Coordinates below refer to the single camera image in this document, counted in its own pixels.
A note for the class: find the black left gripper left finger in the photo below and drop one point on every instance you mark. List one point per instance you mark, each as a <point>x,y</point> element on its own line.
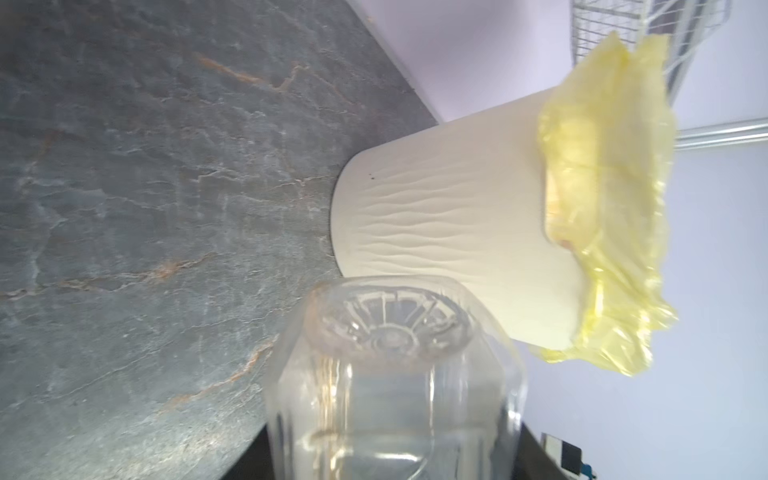
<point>254,463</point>

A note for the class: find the white ribbed trash bin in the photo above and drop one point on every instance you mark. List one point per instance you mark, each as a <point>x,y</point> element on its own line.
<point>465,200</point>

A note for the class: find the yellow bin liner bag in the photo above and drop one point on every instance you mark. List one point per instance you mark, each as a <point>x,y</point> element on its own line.
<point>607,134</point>

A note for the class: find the white wire shelf basket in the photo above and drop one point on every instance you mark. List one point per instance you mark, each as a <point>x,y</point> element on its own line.
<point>686,24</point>

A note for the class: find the clear bottle green cap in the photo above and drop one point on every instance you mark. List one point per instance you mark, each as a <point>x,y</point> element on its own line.
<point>393,377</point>

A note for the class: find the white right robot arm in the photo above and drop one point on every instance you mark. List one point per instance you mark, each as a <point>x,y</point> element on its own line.
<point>568,458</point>

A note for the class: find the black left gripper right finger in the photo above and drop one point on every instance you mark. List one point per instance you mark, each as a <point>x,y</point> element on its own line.
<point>532,463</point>

